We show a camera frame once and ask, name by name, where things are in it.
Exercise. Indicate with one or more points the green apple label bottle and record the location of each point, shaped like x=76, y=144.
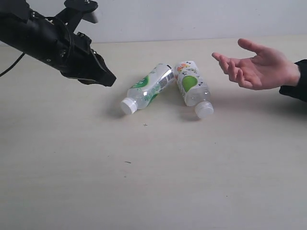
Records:
x=193, y=88

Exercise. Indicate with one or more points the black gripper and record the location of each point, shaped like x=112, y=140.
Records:
x=69, y=53

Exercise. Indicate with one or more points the green white label bottle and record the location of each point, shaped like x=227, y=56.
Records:
x=141, y=94

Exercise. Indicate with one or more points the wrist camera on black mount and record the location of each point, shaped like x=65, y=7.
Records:
x=77, y=10

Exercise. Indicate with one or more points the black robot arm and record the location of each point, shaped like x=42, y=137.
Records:
x=15, y=25

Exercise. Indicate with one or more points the person's open hand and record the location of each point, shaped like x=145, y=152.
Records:
x=268, y=69

